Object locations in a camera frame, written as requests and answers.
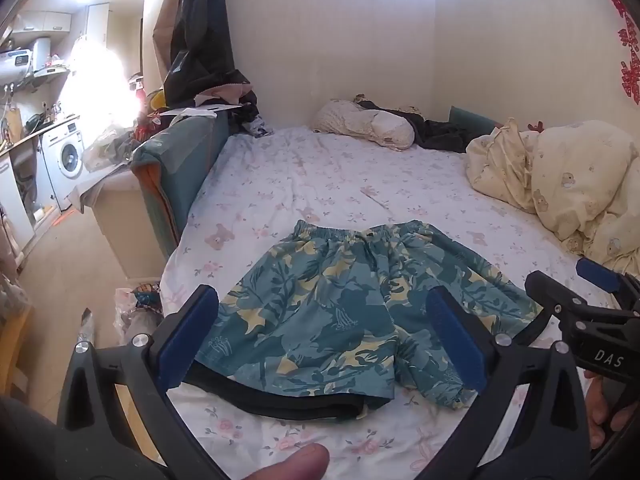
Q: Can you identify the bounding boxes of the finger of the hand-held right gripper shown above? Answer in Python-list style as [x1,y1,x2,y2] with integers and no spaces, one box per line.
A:
[576,258,640,311]
[524,270,603,322]

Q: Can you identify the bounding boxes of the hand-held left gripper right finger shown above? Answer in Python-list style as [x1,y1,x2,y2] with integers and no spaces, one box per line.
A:
[415,286,606,480]

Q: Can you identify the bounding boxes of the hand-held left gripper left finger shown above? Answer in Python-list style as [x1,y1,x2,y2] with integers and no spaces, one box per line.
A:
[56,284,236,480]

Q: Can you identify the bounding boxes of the blue leaf-print short pants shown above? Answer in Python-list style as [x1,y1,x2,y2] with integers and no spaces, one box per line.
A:
[192,218,543,410]

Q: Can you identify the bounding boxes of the person's right hand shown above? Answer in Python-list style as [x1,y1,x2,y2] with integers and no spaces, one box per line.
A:
[584,369,640,451]

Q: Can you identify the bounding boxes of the person's left hand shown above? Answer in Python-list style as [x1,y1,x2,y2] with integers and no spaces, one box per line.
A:
[234,442,332,480]

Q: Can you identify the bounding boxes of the plastic bags on floor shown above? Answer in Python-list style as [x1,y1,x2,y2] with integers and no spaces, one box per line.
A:
[77,282,167,348]

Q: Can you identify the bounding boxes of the yellow bear-print quilt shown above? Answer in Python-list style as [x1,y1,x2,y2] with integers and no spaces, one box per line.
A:
[465,119,640,278]

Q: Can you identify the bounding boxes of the black cloth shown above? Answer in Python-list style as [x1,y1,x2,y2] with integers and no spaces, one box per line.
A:
[186,360,396,422]

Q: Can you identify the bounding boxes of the beige cabinet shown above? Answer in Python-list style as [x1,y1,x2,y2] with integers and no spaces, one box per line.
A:
[74,169,177,281]

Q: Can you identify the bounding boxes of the person's dark clothing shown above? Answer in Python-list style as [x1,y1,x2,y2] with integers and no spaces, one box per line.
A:
[0,394,168,480]

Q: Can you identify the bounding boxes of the teal padded bed end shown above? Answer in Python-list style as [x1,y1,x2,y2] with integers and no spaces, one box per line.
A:
[131,110,231,263]

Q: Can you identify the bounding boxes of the teal cushion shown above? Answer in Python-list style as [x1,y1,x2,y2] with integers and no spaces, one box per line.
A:
[447,105,503,134]

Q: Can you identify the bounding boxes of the dark clothes pile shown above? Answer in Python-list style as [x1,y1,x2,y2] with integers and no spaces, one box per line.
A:
[354,94,483,155]

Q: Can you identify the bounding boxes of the white floral bed sheet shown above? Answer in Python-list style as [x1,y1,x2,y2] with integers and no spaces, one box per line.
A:
[159,126,623,480]

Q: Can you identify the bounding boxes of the clear plastic bag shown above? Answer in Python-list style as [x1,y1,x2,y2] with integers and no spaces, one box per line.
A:
[81,124,135,172]

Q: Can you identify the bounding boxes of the white washing machine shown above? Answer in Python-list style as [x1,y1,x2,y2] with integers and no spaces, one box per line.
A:
[39,116,87,212]

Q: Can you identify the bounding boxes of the patterned clothes heap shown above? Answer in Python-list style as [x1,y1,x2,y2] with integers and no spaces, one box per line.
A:
[227,87,275,139]

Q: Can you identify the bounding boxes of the cream pillow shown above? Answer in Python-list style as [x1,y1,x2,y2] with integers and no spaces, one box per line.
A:
[312,99,417,152]

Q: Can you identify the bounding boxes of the white water heater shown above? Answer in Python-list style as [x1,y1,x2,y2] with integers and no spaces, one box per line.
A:
[0,36,54,85]

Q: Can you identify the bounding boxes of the red paper wall decoration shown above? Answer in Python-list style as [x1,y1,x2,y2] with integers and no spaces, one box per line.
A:
[600,0,640,107]

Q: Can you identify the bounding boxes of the white wall cabinets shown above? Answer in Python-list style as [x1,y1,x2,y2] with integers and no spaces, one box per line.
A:
[10,1,111,47]

